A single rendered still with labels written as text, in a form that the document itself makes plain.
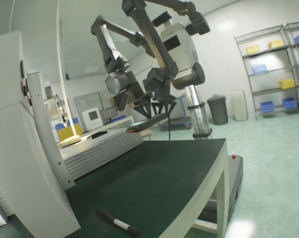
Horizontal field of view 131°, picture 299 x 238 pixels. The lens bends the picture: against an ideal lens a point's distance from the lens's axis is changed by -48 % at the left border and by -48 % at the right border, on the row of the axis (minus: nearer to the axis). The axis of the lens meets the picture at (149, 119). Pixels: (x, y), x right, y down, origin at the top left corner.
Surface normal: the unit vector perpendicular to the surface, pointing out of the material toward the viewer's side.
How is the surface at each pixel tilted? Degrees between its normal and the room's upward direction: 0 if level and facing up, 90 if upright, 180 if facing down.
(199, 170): 0
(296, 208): 0
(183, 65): 90
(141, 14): 121
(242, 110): 93
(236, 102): 94
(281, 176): 0
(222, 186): 90
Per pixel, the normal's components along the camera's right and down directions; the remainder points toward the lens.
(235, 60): -0.67, 0.30
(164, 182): -0.29, -0.95
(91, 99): 0.68, -0.12
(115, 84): -0.35, 0.47
